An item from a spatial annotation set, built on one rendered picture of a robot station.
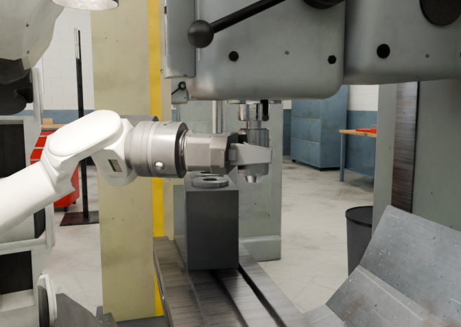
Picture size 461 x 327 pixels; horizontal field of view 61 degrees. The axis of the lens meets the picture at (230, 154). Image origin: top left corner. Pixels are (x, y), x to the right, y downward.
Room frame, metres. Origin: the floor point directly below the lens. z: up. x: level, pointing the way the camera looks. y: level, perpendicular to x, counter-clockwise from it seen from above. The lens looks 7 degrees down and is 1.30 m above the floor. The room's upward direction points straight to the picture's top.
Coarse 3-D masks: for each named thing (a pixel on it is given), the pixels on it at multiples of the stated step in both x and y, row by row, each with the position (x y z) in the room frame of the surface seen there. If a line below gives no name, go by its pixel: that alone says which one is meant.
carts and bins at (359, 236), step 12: (348, 216) 2.49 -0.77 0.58; (360, 216) 2.56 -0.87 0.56; (372, 216) 2.57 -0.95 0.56; (348, 228) 2.33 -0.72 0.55; (360, 228) 2.22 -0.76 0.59; (348, 240) 2.34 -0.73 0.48; (360, 240) 2.23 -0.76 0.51; (348, 252) 2.34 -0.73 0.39; (360, 252) 2.23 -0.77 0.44; (348, 264) 2.35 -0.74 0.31
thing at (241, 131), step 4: (240, 128) 0.58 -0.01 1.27; (244, 128) 0.57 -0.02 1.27; (248, 128) 0.57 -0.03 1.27; (252, 128) 0.57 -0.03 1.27; (256, 128) 0.57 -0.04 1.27; (260, 128) 0.57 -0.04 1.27; (264, 128) 0.57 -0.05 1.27; (268, 128) 0.59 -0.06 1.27; (240, 132) 0.58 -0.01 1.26; (244, 132) 0.57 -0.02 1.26; (248, 132) 0.57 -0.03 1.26; (252, 132) 0.57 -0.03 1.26; (256, 132) 0.57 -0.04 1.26; (260, 132) 0.57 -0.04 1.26; (264, 132) 0.57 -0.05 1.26; (268, 132) 0.58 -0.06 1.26
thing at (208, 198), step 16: (192, 176) 1.00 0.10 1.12; (208, 176) 0.97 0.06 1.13; (224, 176) 1.04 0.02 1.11; (192, 192) 0.86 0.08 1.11; (208, 192) 0.86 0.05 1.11; (224, 192) 0.87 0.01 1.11; (192, 208) 0.86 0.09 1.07; (208, 208) 0.86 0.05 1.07; (224, 208) 0.87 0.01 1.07; (192, 224) 0.86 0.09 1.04; (208, 224) 0.86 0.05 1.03; (224, 224) 0.87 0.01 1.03; (192, 240) 0.86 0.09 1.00; (208, 240) 0.86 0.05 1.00; (224, 240) 0.87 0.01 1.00; (192, 256) 0.86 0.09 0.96; (208, 256) 0.86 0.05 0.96; (224, 256) 0.87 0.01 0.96
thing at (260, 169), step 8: (240, 136) 0.58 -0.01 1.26; (248, 136) 0.57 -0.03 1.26; (256, 136) 0.57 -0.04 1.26; (264, 136) 0.57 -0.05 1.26; (248, 144) 0.57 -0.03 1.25; (256, 144) 0.57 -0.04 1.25; (264, 144) 0.57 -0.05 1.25; (240, 168) 0.58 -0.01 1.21; (248, 168) 0.57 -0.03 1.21; (256, 168) 0.57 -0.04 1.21; (264, 168) 0.57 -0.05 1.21
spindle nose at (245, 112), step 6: (240, 108) 0.58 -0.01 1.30; (246, 108) 0.57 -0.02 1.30; (252, 108) 0.57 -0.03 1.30; (258, 108) 0.57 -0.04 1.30; (240, 114) 0.58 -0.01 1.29; (246, 114) 0.57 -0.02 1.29; (252, 114) 0.57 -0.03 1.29; (258, 114) 0.57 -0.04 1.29; (240, 120) 0.58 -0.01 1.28; (246, 120) 0.57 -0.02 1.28; (252, 120) 0.57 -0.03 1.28; (258, 120) 0.57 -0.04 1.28
